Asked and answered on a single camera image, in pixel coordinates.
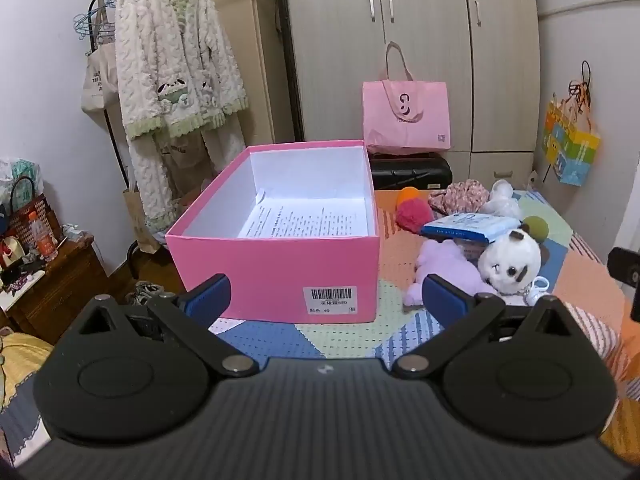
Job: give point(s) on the beige canvas tote bag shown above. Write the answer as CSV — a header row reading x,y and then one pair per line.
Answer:
x,y
97,80

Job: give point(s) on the blue wipes packet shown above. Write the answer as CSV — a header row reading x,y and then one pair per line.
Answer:
x,y
465,227

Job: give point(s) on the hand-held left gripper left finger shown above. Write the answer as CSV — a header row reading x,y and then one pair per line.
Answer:
x,y
210,296

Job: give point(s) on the wooden nightstand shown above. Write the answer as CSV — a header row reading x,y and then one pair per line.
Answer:
x,y
60,295

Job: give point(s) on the pink tote bag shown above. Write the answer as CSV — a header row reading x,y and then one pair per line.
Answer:
x,y
405,125

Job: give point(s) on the woven handbag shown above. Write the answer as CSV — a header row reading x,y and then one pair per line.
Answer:
x,y
20,220

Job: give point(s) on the pink fuzzy ball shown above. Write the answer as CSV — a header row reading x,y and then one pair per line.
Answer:
x,y
415,215

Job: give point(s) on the black suitcase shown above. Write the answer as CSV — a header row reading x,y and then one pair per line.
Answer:
x,y
410,172

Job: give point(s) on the green white plastic package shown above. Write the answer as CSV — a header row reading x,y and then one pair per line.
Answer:
x,y
22,167

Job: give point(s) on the grey lace-trimmed blanket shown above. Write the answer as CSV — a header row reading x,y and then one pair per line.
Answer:
x,y
20,420

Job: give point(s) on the cream knitted cardigan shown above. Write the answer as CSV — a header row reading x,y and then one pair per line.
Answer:
x,y
170,50

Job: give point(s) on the yellow cloth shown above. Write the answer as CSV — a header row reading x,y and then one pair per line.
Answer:
x,y
20,360

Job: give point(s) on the black clothes rack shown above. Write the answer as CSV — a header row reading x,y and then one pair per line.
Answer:
x,y
116,147

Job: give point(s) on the white fleece pajama pants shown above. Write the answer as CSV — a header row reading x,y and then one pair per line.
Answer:
x,y
150,175

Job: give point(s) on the pair of sneakers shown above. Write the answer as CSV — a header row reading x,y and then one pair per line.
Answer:
x,y
145,292

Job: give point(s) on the beige room door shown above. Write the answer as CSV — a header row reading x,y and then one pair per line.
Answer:
x,y
260,60

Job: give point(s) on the brown paper bag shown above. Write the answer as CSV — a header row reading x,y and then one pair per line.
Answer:
x,y
137,220

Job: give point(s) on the patchwork blanket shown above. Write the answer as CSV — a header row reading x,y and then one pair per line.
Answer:
x,y
350,330

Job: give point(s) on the printed paper sheet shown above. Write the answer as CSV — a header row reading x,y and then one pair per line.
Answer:
x,y
310,220

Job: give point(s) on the colourful paper gift bag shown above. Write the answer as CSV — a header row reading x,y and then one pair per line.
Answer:
x,y
575,155

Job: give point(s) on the orange drink bottle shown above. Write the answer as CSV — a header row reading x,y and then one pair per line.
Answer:
x,y
42,240

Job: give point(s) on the pink floral cloth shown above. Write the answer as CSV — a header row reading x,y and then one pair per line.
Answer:
x,y
460,197

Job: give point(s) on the white mesh bath pouf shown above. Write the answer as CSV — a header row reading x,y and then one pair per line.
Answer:
x,y
500,200

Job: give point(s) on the purple plush toy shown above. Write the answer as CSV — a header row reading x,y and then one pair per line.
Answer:
x,y
450,265

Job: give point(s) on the beige wardrobe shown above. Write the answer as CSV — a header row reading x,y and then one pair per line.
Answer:
x,y
340,85

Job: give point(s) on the pink cardboard box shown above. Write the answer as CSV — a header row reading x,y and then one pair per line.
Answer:
x,y
275,265

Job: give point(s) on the orange ball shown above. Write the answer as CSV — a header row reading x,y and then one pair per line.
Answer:
x,y
409,193

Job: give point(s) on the white panda plush toy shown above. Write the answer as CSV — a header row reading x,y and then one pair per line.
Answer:
x,y
505,265

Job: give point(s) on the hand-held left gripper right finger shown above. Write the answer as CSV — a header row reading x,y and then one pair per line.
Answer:
x,y
442,300

